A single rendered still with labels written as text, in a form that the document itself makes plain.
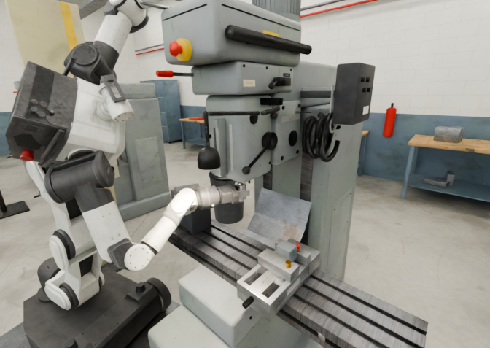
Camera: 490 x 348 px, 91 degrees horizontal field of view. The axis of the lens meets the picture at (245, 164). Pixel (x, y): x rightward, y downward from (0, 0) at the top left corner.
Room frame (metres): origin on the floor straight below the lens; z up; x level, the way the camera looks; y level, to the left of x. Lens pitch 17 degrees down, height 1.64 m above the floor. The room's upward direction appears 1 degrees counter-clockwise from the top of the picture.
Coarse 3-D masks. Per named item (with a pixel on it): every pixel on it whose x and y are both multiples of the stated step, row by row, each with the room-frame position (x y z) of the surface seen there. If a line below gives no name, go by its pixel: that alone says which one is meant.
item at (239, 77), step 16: (208, 64) 0.87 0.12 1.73; (224, 64) 0.81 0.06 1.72; (240, 64) 0.78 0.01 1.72; (256, 64) 0.84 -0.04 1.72; (272, 64) 0.92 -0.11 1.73; (192, 80) 0.92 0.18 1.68; (208, 80) 0.86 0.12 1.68; (224, 80) 0.81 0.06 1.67; (240, 80) 0.78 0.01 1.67; (256, 80) 0.83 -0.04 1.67; (272, 80) 0.90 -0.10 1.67
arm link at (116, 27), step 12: (108, 0) 1.06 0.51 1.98; (120, 0) 1.01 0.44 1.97; (108, 12) 1.03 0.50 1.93; (120, 12) 1.04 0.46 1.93; (108, 24) 1.00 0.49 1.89; (120, 24) 1.02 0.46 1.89; (144, 24) 1.10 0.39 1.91; (96, 36) 0.98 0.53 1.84; (108, 36) 0.98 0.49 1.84; (120, 36) 1.02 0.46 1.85; (120, 48) 1.02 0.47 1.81
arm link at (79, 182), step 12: (72, 168) 0.65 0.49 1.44; (84, 168) 0.65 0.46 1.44; (60, 180) 0.62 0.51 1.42; (72, 180) 0.63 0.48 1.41; (84, 180) 0.63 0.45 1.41; (96, 180) 0.64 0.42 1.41; (60, 192) 0.61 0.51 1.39; (72, 192) 0.62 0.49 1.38; (84, 192) 0.62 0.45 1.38; (96, 192) 0.64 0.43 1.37; (108, 192) 0.66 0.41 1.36; (84, 204) 0.62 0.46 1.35; (96, 204) 0.62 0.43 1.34
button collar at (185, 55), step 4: (180, 40) 0.76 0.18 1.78; (184, 40) 0.75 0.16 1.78; (188, 40) 0.76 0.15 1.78; (180, 44) 0.76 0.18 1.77; (184, 44) 0.75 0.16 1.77; (188, 44) 0.75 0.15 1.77; (184, 48) 0.75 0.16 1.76; (188, 48) 0.75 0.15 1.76; (184, 52) 0.75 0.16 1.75; (188, 52) 0.75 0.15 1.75; (176, 56) 0.77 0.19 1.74; (180, 56) 0.76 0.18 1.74; (184, 56) 0.75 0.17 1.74; (188, 56) 0.75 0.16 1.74; (180, 60) 0.77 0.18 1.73; (184, 60) 0.76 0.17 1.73; (188, 60) 0.77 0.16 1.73
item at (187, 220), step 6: (174, 192) 1.22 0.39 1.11; (198, 210) 1.12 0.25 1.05; (204, 210) 1.14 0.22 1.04; (210, 210) 1.17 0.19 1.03; (186, 216) 1.13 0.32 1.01; (192, 216) 1.10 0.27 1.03; (198, 216) 1.12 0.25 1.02; (204, 216) 1.14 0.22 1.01; (210, 216) 1.17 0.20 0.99; (186, 222) 1.14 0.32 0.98; (192, 222) 1.10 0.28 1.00; (198, 222) 1.12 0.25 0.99; (204, 222) 1.14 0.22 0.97; (210, 222) 1.16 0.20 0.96; (186, 228) 1.14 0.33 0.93; (192, 228) 1.09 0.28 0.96; (198, 228) 1.11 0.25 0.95; (204, 228) 1.14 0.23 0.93
